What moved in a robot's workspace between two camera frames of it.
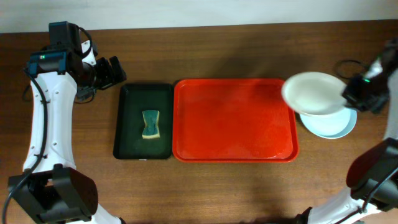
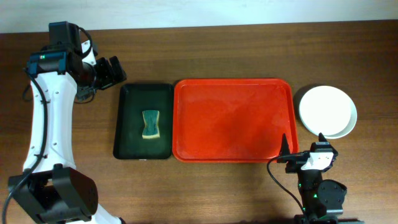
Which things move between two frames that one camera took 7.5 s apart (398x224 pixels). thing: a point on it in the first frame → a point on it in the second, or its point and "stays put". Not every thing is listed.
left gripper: [87, 93] stays put
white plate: [314, 93] → [329, 110]
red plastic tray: [233, 121] stays put
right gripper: [349, 98] → [296, 161]
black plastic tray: [134, 99] stays put
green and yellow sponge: [151, 130] stays put
